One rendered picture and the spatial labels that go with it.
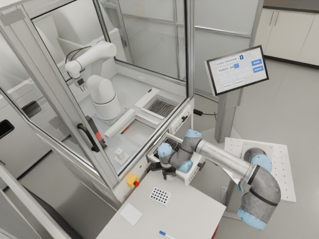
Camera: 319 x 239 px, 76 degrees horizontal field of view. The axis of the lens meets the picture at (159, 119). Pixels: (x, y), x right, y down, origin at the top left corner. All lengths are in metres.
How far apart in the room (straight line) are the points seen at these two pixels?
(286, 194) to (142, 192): 0.95
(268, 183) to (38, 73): 0.93
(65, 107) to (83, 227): 1.76
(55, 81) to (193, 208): 1.10
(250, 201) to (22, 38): 0.99
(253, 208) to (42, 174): 2.53
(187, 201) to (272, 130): 1.80
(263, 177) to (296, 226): 1.48
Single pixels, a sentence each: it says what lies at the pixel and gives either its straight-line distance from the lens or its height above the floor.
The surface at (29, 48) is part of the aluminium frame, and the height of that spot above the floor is 1.88.
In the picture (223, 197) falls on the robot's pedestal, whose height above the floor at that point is 0.02.
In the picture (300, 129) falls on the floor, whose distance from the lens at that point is 3.09.
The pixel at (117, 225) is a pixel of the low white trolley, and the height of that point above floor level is 0.76.
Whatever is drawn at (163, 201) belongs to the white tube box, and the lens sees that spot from 1.43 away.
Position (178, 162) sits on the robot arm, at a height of 1.23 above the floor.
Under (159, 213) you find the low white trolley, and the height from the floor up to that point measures 0.76.
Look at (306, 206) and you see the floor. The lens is 2.53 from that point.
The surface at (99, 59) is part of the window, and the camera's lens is 0.90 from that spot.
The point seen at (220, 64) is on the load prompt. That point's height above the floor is 1.15.
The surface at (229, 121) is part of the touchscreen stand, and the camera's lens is 2.35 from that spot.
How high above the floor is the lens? 2.13
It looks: 46 degrees down
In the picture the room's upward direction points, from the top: 10 degrees counter-clockwise
